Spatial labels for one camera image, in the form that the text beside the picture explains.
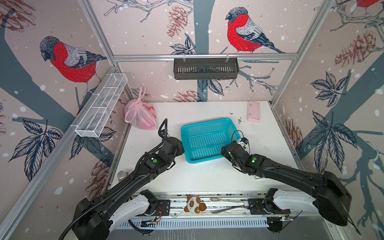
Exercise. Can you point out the metal tongs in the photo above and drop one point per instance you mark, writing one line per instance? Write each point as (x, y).
(240, 204)

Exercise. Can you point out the white wire mesh shelf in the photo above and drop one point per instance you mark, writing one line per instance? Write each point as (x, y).
(97, 115)

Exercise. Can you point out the teal plastic basket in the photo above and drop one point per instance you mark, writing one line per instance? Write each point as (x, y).
(204, 141)

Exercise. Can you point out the pink plastic bag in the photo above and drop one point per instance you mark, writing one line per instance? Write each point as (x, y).
(140, 114)

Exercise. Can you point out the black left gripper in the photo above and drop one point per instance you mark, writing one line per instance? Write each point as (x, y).
(180, 150)

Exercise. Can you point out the brown white plush toy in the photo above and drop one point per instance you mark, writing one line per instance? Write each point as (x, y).
(194, 205)

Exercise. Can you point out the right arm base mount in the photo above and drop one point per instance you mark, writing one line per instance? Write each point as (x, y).
(262, 207)

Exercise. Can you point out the horizontal aluminium frame bar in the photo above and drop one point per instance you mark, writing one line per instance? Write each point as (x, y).
(241, 57)

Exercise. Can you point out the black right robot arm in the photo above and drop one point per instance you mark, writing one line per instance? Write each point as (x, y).
(332, 199)

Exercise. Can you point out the small glass jar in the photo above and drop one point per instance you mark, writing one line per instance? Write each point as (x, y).
(122, 175)

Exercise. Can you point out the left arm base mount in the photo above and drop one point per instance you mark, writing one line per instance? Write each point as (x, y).
(162, 208)

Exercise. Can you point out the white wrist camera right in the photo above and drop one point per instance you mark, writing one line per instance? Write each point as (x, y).
(244, 142)

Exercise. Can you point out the black hanging wire basket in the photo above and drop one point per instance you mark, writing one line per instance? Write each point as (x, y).
(206, 69)

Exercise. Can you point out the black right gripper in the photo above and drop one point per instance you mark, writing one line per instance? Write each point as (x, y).
(225, 152)

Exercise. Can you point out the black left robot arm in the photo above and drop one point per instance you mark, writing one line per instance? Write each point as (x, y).
(93, 219)

